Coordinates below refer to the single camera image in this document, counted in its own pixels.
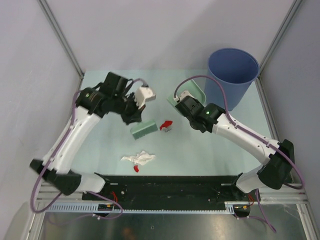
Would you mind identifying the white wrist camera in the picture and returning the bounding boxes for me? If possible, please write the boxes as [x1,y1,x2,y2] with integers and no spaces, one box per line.
[173,90,192,103]
[134,86,156,109]

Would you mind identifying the aluminium frame post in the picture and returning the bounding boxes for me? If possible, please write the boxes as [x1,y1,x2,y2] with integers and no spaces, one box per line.
[256,0,304,75]
[36,0,85,80]

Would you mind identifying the small red scrap bottom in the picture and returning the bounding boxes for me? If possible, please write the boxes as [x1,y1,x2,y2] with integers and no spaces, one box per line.
[133,165,139,173]

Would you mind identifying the grey slotted cable duct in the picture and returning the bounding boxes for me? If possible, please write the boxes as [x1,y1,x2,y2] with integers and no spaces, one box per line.
[46,202,251,215]

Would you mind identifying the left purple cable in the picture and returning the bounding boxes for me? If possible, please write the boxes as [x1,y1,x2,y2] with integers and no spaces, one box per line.
[29,78,124,223]

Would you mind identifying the small green hand brush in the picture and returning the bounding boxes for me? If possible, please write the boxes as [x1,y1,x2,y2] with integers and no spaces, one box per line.
[130,120,158,140]

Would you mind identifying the left aluminium frame post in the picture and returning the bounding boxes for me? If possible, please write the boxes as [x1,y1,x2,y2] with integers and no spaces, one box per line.
[36,0,85,80]

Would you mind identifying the white paper scrap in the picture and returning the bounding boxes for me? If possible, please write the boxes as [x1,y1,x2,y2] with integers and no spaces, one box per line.
[120,150,156,166]

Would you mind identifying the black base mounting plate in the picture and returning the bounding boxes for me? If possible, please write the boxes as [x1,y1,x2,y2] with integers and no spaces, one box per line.
[81,174,261,211]

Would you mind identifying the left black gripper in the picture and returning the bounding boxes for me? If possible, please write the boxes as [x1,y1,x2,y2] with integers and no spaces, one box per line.
[112,92,147,126]

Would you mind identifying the red grey paper scrap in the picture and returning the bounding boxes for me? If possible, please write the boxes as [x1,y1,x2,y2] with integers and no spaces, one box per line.
[159,120,173,133]

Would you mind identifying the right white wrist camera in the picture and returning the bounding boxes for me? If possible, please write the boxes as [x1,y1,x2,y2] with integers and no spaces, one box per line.
[173,90,192,103]

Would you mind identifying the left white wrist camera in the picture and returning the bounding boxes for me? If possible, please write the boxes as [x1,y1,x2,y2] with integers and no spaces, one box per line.
[134,86,156,109]

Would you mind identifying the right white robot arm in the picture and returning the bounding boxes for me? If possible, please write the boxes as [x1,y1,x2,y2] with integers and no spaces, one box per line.
[174,94,294,201]

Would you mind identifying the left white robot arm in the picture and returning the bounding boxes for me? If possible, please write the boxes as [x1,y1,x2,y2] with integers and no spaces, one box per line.
[30,72,156,200]

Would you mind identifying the green plastic dustpan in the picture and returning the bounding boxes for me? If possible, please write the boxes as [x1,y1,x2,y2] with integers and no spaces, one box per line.
[166,79,207,108]

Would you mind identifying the right aluminium frame post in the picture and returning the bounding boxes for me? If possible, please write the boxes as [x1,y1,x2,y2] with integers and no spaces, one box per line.
[256,0,304,75]

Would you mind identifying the blue plastic waste bin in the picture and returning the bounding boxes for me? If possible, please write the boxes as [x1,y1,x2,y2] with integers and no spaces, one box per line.
[207,48,260,111]

